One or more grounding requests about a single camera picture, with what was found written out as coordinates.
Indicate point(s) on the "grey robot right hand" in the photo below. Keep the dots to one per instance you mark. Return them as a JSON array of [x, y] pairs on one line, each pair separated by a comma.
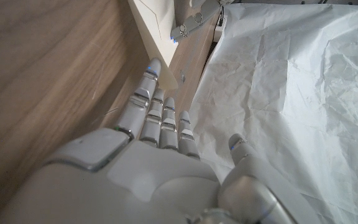
[[135, 180]]

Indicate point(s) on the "white backdrop sheet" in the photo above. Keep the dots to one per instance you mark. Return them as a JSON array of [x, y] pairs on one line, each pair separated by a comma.
[[291, 93]]

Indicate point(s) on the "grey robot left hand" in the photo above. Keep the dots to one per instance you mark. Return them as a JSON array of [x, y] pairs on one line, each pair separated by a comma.
[[194, 23]]

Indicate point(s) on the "cream paper envelope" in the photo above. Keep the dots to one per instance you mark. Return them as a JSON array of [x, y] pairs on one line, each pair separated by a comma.
[[154, 28]]

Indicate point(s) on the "white power strip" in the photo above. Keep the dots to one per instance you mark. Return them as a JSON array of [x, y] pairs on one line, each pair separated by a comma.
[[219, 31]]

